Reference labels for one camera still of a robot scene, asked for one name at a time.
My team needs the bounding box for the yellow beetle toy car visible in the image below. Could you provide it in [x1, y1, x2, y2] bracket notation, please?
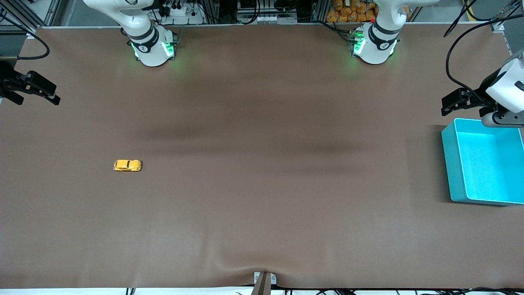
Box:
[113, 159, 142, 172]

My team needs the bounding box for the silver table edge strip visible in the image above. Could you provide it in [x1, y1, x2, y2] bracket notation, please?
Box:
[501, 31, 514, 56]

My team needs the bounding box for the teal plastic bin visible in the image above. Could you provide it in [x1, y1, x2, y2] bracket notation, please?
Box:
[441, 118, 524, 206]

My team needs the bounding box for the orange packets pile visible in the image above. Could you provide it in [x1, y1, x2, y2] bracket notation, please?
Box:
[326, 0, 379, 23]

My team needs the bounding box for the white power strip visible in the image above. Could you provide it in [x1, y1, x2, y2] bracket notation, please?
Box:
[158, 4, 205, 25]

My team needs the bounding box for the brown table mat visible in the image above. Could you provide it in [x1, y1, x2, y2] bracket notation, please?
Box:
[0, 24, 524, 289]

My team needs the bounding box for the white connector block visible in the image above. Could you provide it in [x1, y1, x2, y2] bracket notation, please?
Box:
[237, 11, 303, 24]

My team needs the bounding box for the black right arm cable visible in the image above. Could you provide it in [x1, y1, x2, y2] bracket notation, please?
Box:
[0, 12, 50, 60]

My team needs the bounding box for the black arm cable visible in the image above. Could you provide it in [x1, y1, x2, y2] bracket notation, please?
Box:
[444, 16, 524, 103]
[0, 12, 50, 60]

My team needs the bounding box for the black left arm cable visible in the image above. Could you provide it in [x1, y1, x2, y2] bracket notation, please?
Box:
[444, 16, 524, 103]

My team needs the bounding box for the grey table clamp bracket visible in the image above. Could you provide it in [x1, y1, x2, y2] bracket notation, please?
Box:
[253, 271, 277, 295]

